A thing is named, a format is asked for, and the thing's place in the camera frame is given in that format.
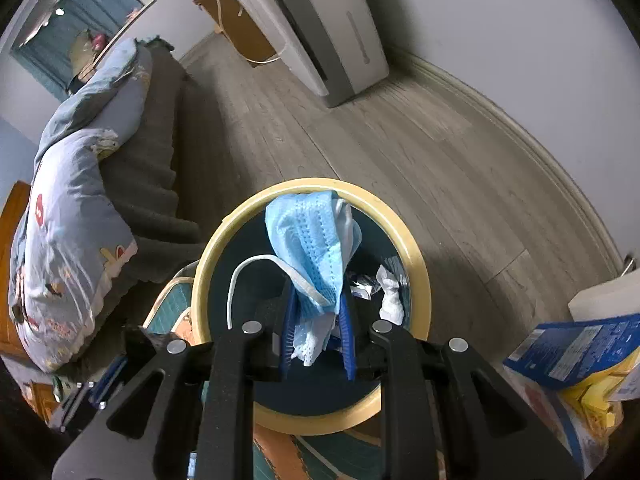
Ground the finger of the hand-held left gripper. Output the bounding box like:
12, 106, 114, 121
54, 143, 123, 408
90, 326, 157, 407

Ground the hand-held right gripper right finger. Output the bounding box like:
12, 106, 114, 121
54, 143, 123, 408
339, 287, 583, 480

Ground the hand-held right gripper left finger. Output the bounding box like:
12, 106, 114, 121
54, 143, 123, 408
52, 280, 301, 480

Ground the blue face mask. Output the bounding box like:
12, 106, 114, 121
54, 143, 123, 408
227, 191, 363, 367

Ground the yellow rimmed trash bin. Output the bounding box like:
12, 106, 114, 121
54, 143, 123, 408
191, 177, 432, 436

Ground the small clear wrapper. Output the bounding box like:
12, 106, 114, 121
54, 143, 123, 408
349, 271, 379, 302

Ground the white crumpled tissue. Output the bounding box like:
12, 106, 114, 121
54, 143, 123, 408
376, 264, 407, 326

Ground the teal and orange rug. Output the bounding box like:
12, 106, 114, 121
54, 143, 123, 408
141, 261, 446, 480

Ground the orange wooden cabinet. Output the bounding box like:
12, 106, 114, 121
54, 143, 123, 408
0, 180, 56, 411

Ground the dark grey sofa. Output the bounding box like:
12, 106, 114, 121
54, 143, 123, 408
65, 35, 203, 376

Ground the blue printed box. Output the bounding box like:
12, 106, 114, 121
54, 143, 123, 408
502, 312, 640, 391

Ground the yellow plastic bag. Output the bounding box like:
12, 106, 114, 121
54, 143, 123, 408
560, 350, 640, 428

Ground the white box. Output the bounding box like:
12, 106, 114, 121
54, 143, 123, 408
567, 270, 640, 326

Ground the white standing air conditioner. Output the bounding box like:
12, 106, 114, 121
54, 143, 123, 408
202, 0, 391, 108

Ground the brown cardboard box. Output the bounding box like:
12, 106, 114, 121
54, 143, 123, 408
194, 0, 278, 63

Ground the teal curtain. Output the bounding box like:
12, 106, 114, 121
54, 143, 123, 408
12, 0, 146, 103

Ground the white cable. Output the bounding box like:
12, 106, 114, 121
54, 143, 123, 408
209, 0, 289, 67

